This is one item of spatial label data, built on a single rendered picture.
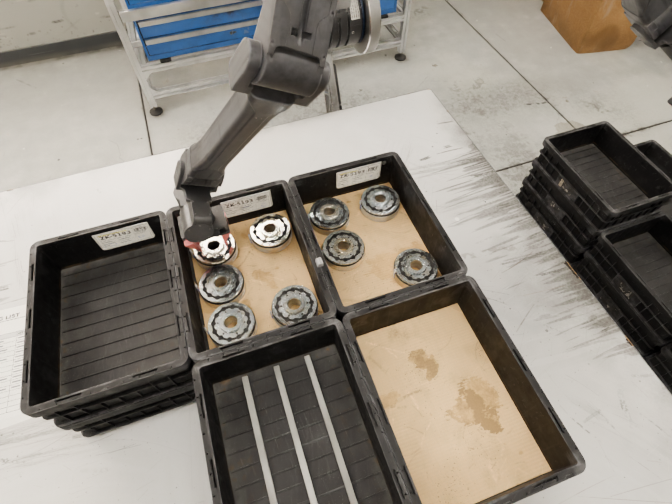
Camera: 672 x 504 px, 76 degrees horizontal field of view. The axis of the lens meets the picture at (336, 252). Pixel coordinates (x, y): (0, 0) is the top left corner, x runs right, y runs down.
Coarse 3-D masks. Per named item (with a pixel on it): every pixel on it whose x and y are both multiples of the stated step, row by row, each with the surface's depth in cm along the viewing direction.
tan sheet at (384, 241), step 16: (352, 192) 118; (352, 208) 114; (400, 208) 114; (352, 224) 111; (368, 224) 111; (384, 224) 111; (400, 224) 111; (320, 240) 109; (368, 240) 109; (384, 240) 108; (400, 240) 108; (416, 240) 108; (368, 256) 106; (384, 256) 106; (336, 272) 103; (352, 272) 103; (368, 272) 103; (384, 272) 103; (352, 288) 101; (368, 288) 101; (384, 288) 101; (400, 288) 101
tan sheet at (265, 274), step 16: (240, 224) 112; (240, 240) 109; (192, 256) 106; (240, 256) 106; (256, 256) 106; (272, 256) 106; (288, 256) 106; (256, 272) 103; (272, 272) 103; (288, 272) 103; (304, 272) 103; (256, 288) 101; (272, 288) 101; (256, 304) 99; (208, 320) 96; (272, 320) 96; (208, 336) 94
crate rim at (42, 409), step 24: (144, 216) 100; (48, 240) 97; (168, 240) 97; (168, 264) 93; (24, 336) 84; (24, 360) 81; (24, 384) 79; (120, 384) 79; (24, 408) 76; (48, 408) 76
